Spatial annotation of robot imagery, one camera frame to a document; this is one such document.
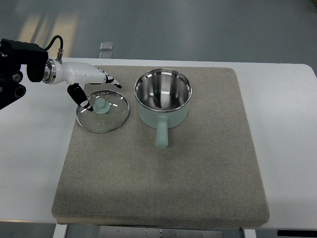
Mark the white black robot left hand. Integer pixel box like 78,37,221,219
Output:
42,59,122,112

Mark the glass lid with green knob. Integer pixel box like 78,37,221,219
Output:
76,90,130,133

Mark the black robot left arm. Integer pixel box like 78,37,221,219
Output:
0,35,63,109

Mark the small clear plastic block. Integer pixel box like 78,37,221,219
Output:
100,42,113,59

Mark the mint green saucepan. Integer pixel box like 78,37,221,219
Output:
134,68,192,149

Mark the grey fabric mat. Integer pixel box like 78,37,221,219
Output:
52,66,269,228

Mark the metal plate under table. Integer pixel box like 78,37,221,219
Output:
99,226,223,238

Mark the white table frame leg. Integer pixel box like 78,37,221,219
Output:
53,224,68,238

